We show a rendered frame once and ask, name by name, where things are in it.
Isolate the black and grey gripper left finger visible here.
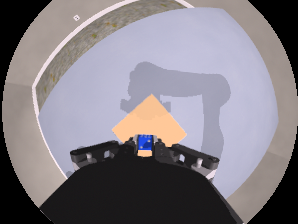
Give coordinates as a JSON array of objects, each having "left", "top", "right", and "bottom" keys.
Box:
[{"left": 70, "top": 134, "right": 139, "bottom": 171}]

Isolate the tan flat mat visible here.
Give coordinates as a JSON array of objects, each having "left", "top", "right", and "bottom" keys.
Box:
[{"left": 112, "top": 94, "right": 187, "bottom": 147}]

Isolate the blue die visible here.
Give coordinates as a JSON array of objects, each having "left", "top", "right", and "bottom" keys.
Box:
[{"left": 138, "top": 134, "right": 152, "bottom": 151}]

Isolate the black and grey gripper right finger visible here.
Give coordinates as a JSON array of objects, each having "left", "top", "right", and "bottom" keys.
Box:
[{"left": 151, "top": 135, "right": 220, "bottom": 182}]

